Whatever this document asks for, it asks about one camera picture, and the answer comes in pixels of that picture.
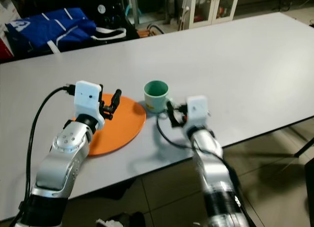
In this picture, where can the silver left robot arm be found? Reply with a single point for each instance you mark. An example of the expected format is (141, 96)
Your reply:
(61, 158)

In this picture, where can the white black robot foot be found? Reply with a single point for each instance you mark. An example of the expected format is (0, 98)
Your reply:
(117, 222)

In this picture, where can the orange plastic plate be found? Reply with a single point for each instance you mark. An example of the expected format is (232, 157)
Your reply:
(122, 128)

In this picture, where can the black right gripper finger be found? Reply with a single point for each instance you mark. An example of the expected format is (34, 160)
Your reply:
(170, 114)
(182, 106)

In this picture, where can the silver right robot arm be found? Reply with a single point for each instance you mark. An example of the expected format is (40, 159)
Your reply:
(208, 153)

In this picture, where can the red white cardboard box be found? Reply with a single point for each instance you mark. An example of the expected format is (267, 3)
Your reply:
(9, 15)

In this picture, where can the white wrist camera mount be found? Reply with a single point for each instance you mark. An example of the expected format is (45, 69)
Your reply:
(88, 99)
(197, 111)

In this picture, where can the blue fabric bag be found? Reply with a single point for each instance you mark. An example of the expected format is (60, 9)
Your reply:
(49, 30)

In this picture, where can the black backpack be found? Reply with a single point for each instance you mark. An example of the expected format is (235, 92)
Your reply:
(113, 21)

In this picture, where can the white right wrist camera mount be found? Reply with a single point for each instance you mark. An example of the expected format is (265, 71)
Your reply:
(197, 111)

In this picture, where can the white glass-door cabinet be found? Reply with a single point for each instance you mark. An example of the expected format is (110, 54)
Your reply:
(206, 11)

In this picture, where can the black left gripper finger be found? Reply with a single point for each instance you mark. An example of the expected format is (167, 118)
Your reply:
(106, 116)
(116, 100)

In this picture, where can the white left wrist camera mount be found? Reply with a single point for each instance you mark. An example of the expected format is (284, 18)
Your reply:
(88, 99)

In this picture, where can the green ceramic mug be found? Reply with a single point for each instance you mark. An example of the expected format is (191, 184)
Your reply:
(154, 105)

